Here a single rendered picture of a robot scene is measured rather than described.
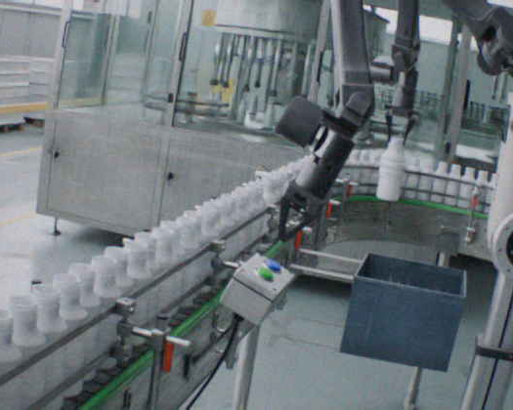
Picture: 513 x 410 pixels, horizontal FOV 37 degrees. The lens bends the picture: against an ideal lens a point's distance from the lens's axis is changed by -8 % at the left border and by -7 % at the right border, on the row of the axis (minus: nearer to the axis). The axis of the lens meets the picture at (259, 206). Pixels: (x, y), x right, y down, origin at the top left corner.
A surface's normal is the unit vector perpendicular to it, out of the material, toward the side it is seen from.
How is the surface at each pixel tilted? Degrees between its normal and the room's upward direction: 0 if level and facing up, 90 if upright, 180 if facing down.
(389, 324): 90
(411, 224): 88
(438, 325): 90
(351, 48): 62
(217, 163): 90
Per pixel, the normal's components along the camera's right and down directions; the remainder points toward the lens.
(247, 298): -0.25, 0.14
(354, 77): 0.04, -0.25
